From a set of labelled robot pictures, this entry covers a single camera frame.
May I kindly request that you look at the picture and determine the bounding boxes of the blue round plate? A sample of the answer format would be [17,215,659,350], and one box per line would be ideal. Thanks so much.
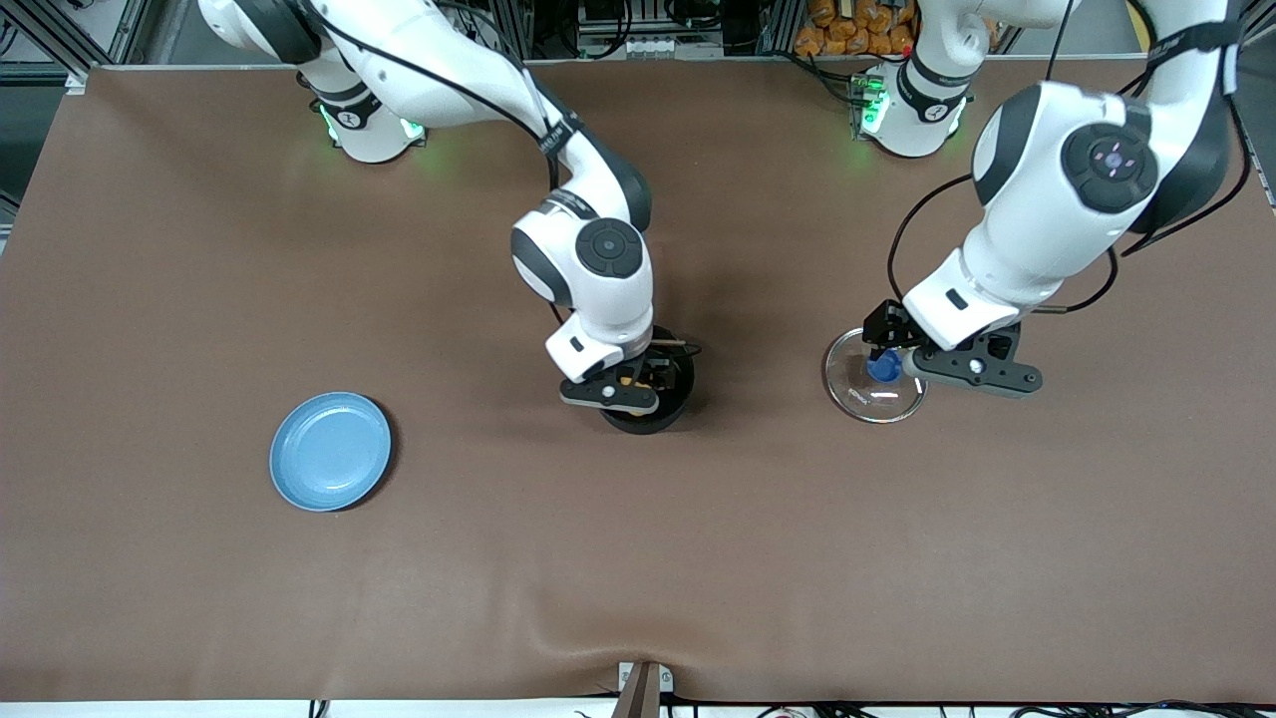
[269,391,393,513]

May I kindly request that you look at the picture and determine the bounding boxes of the aluminium frame post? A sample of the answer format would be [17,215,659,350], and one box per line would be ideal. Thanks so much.
[498,0,536,61]

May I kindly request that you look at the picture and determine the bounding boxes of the bag of orange items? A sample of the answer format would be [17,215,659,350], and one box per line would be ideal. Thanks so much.
[795,0,918,58]

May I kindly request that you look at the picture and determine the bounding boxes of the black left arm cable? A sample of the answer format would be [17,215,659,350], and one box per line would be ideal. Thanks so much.
[885,0,1252,316]

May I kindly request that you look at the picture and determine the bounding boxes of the black cooking pot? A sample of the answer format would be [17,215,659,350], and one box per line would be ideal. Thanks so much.
[598,327,696,435]

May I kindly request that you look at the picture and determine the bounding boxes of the glass lid with blue knob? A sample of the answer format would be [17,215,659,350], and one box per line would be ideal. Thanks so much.
[823,327,928,425]

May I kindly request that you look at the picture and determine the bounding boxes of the brown table mat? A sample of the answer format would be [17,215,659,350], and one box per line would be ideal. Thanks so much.
[0,55,1276,704]

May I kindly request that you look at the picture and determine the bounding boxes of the metal table edge bracket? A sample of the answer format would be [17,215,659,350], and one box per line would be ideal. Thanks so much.
[616,660,675,718]

